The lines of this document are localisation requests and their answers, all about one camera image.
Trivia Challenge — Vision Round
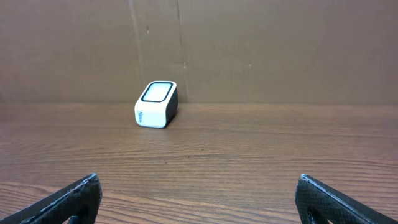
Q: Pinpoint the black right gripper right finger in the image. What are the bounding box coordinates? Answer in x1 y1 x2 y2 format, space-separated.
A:
295 174 397 224

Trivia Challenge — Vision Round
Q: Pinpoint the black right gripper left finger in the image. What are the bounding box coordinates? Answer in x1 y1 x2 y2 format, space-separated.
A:
1 173 102 224

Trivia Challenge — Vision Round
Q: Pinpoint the white barcode scanner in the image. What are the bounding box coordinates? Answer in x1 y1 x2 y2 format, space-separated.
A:
134 80 178 128

